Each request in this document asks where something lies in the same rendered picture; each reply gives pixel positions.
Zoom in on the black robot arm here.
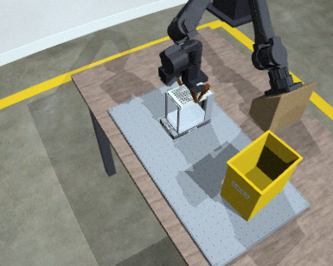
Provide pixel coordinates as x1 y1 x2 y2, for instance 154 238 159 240
158 0 303 96

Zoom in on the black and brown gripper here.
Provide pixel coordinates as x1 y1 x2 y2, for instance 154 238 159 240
177 61 211 103

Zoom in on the yellow open-top bin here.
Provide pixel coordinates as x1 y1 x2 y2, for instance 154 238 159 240
220 130 303 221

